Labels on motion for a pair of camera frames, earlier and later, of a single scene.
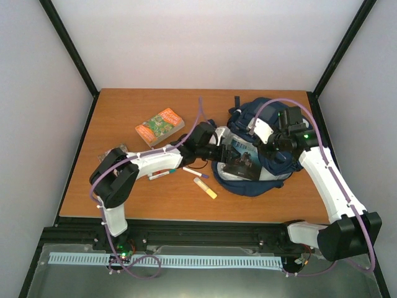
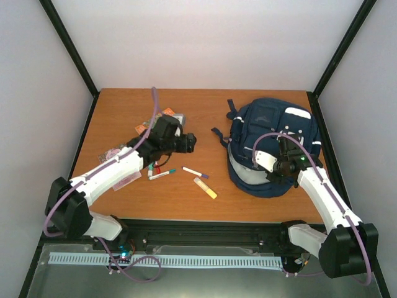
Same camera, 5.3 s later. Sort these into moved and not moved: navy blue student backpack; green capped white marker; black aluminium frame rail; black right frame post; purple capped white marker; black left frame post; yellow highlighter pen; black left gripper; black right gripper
Moved: navy blue student backpack; black left gripper; black right gripper
Not moved: green capped white marker; black right frame post; purple capped white marker; black left frame post; black aluminium frame rail; yellow highlighter pen
